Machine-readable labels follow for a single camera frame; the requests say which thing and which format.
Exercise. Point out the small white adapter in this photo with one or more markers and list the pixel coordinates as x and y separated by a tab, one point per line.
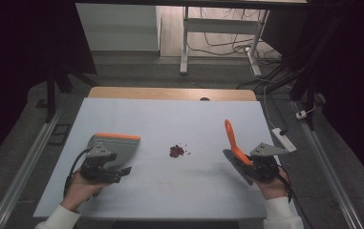
301	114

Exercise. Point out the metal floor rail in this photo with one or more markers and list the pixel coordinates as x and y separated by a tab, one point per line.
23	162
329	165

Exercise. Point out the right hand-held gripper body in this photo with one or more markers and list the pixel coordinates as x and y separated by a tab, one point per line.
265	165

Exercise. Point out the black floor plate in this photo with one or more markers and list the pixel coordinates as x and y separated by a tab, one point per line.
59	135

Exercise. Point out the person's right hand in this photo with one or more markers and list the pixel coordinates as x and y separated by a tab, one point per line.
273	189

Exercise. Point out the white power strip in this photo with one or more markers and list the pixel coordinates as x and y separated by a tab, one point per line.
285	141

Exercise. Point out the white desk frame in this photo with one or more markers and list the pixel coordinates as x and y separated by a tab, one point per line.
184	47

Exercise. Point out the pile of red beans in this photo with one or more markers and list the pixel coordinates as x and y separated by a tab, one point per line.
177	151

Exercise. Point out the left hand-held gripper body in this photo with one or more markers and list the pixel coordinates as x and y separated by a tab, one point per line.
98	165

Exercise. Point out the black curtain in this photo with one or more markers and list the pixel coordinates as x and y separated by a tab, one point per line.
17	63
354	79

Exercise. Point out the black stand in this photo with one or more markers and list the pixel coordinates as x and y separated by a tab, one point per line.
50	95
310	92

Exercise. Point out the person's left hand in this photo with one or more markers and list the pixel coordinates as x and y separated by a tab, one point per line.
79	191

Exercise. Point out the white table cover sheet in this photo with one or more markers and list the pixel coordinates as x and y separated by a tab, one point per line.
170	120

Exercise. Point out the white cabinet panel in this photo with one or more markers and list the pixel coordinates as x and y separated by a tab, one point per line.
116	28

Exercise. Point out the grey dustpan with orange edge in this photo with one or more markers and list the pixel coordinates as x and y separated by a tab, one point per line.
122	149

